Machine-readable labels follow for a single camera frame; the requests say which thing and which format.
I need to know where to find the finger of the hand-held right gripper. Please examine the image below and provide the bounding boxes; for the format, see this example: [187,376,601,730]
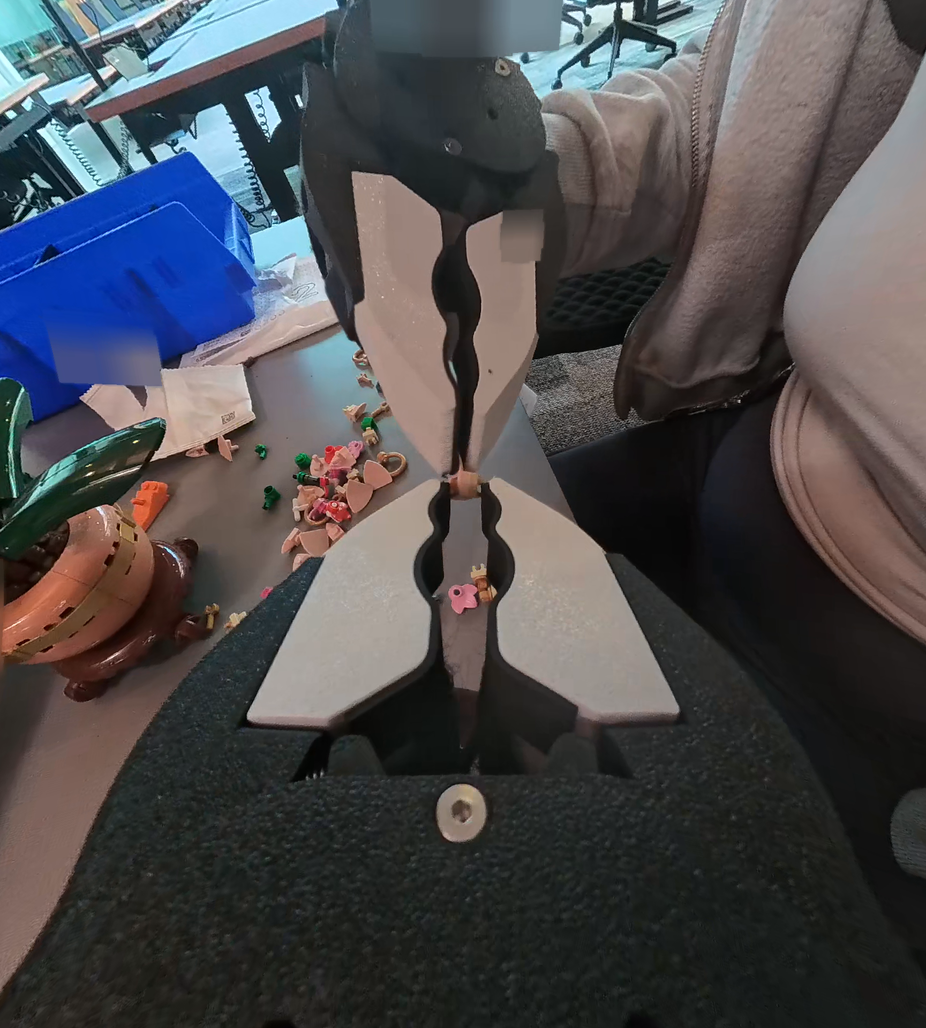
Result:
[350,169,468,477]
[461,210,546,475]

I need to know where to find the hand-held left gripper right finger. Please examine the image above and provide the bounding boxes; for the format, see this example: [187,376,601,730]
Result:
[479,476,682,736]

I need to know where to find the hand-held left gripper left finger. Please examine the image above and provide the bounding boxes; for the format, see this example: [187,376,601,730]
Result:
[246,476,451,732]

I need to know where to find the person's right forearm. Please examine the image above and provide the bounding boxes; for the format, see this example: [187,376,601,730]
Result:
[541,44,721,278]

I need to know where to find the black mesh office chair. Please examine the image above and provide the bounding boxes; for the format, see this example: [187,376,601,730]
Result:
[535,257,673,358]

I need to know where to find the pile of small toy bricks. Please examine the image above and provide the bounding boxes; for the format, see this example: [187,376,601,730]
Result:
[185,347,504,636]

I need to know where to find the white paper bag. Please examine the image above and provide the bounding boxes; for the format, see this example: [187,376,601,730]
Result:
[81,363,257,460]

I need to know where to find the orange brick separator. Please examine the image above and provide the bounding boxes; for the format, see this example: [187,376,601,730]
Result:
[132,480,173,531]

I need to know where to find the blue plastic bin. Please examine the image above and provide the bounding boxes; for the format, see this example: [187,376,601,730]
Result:
[0,151,257,278]
[0,201,259,422]

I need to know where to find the person's beige fleece jacket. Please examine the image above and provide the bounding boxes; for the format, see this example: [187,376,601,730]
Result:
[615,0,925,422]

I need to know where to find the brick-built potted plant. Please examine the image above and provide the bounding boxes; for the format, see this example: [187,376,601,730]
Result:
[0,377,210,704]

